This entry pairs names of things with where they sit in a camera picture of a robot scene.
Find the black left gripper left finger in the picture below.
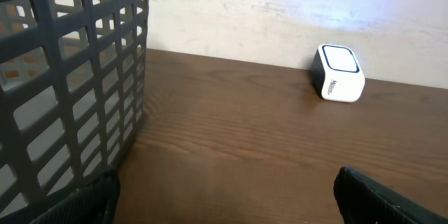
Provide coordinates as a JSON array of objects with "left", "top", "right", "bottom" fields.
[{"left": 31, "top": 171, "right": 120, "bottom": 224}]

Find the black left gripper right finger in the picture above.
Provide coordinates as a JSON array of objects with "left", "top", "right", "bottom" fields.
[{"left": 333, "top": 167, "right": 447, "bottom": 224}]

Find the white barcode scanner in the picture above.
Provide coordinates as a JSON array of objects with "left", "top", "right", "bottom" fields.
[{"left": 311, "top": 44, "right": 365, "bottom": 103}]

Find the grey plastic basket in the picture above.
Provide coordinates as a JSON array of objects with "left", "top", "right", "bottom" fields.
[{"left": 1, "top": 0, "right": 149, "bottom": 216}]

